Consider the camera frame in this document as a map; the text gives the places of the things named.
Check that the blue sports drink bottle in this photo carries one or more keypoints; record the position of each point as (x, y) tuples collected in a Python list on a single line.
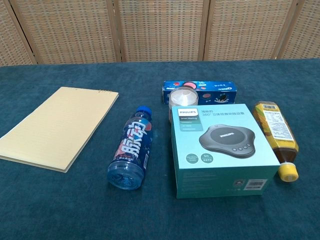
[(130, 150)]

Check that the yellow notepad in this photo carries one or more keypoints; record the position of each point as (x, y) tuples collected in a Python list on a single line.
[(57, 127)]

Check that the yellow label tea bottle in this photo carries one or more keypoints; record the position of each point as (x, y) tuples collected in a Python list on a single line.
[(277, 127)]

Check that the blue Oreo cookie box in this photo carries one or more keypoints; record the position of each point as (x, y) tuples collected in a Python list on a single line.
[(220, 90)]

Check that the teal table cloth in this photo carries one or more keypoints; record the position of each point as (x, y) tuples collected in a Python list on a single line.
[(75, 210)]

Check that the clear round container white lid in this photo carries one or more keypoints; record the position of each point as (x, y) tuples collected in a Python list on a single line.
[(182, 99)]

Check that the woven rattan folding screen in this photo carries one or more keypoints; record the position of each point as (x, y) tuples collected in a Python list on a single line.
[(160, 30)]

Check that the teal Philips speaker box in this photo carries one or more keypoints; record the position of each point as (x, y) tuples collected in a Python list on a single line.
[(220, 150)]

